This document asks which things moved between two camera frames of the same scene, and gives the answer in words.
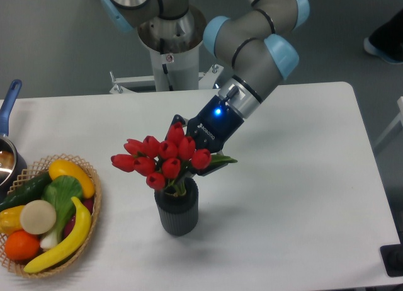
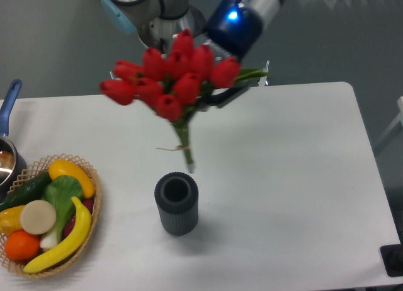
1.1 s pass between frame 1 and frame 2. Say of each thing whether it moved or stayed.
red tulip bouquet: moved
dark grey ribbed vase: stayed
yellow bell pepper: stayed
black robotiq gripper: moved
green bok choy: stayed
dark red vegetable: stayed
